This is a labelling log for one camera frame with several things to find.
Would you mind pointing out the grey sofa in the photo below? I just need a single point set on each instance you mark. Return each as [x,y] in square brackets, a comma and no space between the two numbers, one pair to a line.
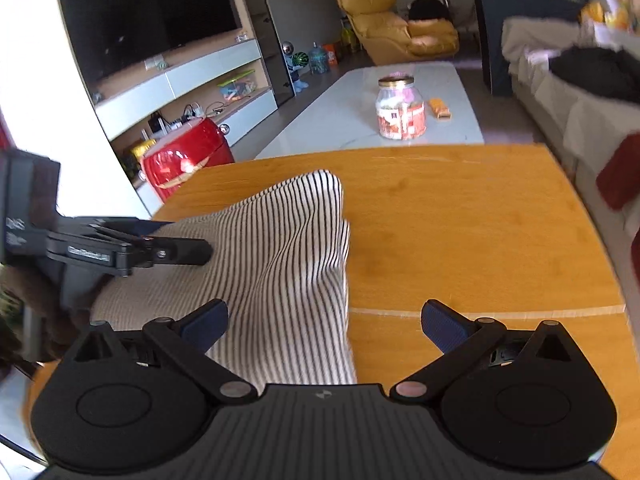
[583,132]

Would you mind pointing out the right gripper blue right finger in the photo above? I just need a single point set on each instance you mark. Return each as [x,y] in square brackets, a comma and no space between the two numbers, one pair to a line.
[463,343]

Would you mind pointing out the beige blanket on sofa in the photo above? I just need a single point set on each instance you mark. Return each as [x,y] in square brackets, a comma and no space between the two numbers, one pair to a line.
[521,35]

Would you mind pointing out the beige striped sweater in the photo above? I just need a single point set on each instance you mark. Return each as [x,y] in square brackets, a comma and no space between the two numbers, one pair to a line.
[279,263]

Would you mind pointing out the white marble coffee table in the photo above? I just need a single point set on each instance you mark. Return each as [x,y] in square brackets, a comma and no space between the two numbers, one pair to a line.
[344,117]

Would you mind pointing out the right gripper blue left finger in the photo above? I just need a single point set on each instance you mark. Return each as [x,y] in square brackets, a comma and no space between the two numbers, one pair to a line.
[185,343]

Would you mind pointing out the yellow lounge armchair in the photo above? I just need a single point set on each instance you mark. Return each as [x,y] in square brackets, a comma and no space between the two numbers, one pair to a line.
[389,39]

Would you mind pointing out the gloved left hand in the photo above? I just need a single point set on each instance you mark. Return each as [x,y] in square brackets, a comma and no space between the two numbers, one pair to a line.
[35,327]

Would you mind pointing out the blue water bottle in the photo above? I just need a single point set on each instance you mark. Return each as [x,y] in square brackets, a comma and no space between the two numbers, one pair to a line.
[318,60]

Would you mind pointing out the black jacket on sofa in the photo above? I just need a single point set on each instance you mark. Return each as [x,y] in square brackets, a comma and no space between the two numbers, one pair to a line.
[610,74]

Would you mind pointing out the small plush toys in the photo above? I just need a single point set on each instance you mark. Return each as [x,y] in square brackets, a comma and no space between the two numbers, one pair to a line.
[624,15]

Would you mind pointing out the red fuzzy coat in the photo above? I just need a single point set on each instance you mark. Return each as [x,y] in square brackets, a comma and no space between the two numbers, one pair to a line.
[619,181]

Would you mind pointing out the black television screen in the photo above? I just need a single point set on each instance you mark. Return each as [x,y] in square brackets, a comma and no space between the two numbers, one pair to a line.
[110,35]

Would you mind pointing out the red barrel stool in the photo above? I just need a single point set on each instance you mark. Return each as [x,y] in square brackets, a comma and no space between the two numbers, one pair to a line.
[197,144]

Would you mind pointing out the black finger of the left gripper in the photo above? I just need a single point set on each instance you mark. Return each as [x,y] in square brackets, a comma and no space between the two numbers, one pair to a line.
[181,251]

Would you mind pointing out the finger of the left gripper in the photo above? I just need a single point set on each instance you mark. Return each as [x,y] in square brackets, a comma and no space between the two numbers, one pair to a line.
[138,227]

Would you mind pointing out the white TV shelf unit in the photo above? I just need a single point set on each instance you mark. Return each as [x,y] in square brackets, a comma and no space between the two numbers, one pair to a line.
[226,77]

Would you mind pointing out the glass jar with gold lid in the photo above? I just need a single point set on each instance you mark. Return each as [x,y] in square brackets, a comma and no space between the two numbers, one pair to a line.
[400,108]

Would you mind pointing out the small orange bottle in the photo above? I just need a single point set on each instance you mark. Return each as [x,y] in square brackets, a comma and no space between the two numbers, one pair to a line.
[439,109]

